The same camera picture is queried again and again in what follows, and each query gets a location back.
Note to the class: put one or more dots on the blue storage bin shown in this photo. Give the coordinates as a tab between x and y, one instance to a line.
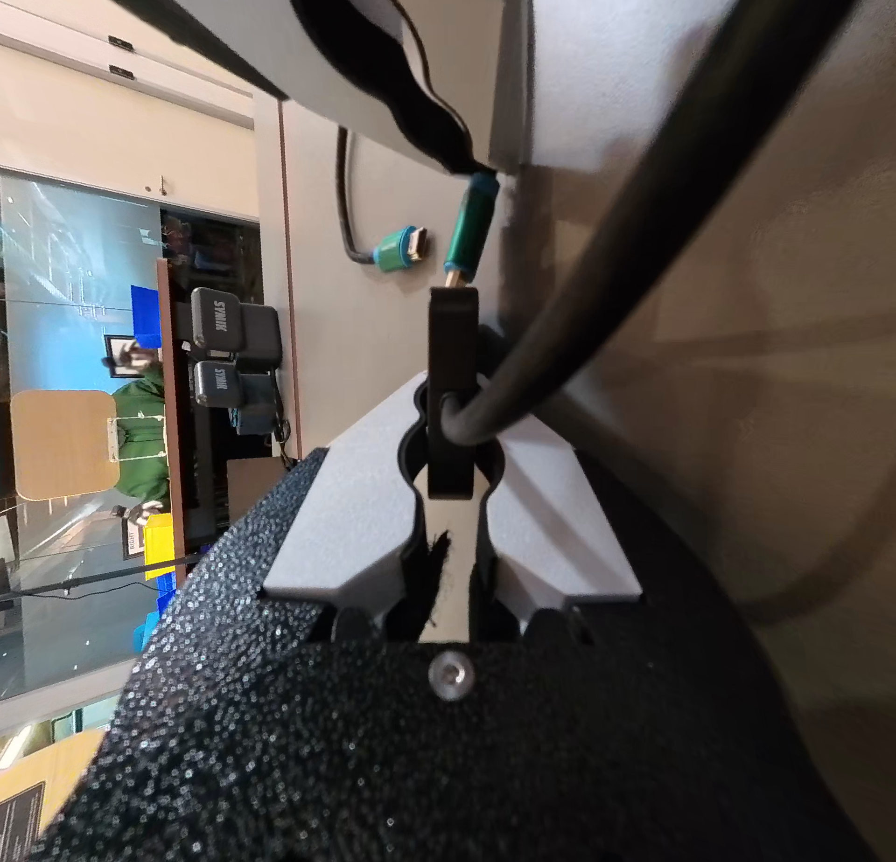
164	589
145	316

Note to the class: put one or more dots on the brown cardboard panel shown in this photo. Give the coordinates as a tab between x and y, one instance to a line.
63	442

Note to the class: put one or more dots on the white printed sign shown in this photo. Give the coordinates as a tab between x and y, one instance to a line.
133	544

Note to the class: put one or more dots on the small dark grey case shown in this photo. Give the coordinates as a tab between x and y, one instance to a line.
217	384

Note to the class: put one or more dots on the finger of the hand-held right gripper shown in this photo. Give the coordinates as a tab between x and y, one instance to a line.
574	71
231	8

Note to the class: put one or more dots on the light wooden table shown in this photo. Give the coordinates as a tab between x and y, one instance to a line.
70	757

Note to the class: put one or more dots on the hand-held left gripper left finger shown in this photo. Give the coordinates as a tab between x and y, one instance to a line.
350	505

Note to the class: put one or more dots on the yellow storage bin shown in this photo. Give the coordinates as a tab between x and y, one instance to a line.
159	544

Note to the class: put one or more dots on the brown wooden desk partition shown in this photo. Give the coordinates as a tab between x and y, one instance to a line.
171	386

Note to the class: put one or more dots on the white wall cabinet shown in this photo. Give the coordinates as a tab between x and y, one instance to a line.
105	127

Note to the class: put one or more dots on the blue grey pouch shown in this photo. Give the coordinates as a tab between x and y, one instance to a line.
255	404

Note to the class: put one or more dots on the glass window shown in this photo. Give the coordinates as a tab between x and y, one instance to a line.
56	260

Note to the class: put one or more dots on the framed black white marker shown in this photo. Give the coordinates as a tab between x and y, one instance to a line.
110	358

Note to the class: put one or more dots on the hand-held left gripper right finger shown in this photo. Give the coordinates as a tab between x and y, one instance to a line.
560	526

